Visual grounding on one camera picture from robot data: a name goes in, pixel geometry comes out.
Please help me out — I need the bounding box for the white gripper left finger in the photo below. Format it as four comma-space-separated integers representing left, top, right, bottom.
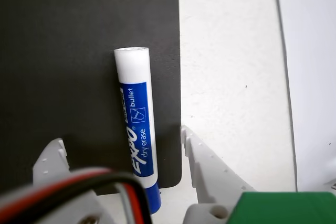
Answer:
32, 137, 117, 224

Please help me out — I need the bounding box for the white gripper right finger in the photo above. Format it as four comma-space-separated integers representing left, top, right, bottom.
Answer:
180, 125, 257, 224

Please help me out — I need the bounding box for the blue dry erase marker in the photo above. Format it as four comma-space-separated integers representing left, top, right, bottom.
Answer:
113, 47, 161, 215

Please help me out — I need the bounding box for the dark grey WOWROBO mat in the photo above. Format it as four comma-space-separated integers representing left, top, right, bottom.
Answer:
0, 0, 184, 196

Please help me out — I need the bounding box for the red and black wire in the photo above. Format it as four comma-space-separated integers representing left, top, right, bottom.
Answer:
0, 167, 153, 224

